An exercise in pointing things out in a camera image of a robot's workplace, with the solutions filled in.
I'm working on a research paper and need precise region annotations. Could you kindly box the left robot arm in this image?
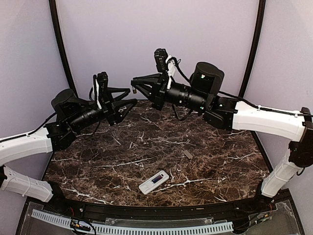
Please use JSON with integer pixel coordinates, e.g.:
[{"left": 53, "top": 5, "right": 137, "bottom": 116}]
[{"left": 0, "top": 88, "right": 137, "bottom": 213}]

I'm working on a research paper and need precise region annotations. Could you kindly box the black front rail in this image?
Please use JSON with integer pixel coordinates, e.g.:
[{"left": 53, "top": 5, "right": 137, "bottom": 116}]
[{"left": 64, "top": 198, "right": 257, "bottom": 220}]

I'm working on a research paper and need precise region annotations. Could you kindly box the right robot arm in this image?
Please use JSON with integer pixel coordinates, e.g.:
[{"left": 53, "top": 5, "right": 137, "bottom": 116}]
[{"left": 131, "top": 62, "right": 313, "bottom": 212}]

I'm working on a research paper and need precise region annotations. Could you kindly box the purple AAA battery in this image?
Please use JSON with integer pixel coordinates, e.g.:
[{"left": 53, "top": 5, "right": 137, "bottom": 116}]
[{"left": 152, "top": 174, "right": 163, "bottom": 184}]

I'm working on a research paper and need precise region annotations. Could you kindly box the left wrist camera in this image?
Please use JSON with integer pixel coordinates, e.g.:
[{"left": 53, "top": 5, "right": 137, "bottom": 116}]
[{"left": 93, "top": 71, "right": 109, "bottom": 109}]

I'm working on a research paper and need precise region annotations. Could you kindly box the black frame post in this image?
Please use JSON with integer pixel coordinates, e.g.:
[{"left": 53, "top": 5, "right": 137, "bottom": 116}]
[
  {"left": 239, "top": 0, "right": 266, "bottom": 97},
  {"left": 48, "top": 0, "right": 78, "bottom": 97}
]

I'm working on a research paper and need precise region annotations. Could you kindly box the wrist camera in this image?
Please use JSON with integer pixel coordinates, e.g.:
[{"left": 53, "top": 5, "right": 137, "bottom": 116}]
[
  {"left": 154, "top": 48, "right": 176, "bottom": 76},
  {"left": 93, "top": 71, "right": 109, "bottom": 109}
]

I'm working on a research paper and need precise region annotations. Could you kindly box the right black frame post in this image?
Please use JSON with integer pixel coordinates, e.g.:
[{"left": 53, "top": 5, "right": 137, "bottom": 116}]
[{"left": 239, "top": 0, "right": 266, "bottom": 97}]

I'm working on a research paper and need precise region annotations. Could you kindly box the white slotted cable duct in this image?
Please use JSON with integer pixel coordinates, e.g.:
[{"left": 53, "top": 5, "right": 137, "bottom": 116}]
[{"left": 31, "top": 209, "right": 233, "bottom": 235}]

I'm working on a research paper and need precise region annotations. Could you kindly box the left black frame post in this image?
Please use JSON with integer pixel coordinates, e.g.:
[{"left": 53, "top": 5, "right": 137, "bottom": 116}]
[{"left": 48, "top": 0, "right": 78, "bottom": 97}]

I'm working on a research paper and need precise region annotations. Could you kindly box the white remote control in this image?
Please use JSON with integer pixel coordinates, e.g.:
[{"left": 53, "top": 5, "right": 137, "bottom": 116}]
[{"left": 138, "top": 170, "right": 169, "bottom": 195}]

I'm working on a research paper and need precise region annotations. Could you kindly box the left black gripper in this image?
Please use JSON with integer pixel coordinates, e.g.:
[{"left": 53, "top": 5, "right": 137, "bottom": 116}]
[{"left": 68, "top": 87, "right": 138, "bottom": 132}]

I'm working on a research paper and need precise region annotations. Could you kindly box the grey battery cover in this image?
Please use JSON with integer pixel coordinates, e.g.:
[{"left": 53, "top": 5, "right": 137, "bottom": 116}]
[{"left": 183, "top": 150, "right": 193, "bottom": 160}]

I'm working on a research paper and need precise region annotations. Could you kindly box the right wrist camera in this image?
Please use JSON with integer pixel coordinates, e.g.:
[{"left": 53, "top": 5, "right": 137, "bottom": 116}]
[{"left": 154, "top": 48, "right": 176, "bottom": 76}]

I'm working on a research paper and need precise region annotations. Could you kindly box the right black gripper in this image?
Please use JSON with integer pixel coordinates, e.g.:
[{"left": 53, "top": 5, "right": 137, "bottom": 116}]
[{"left": 131, "top": 72, "right": 208, "bottom": 112}]

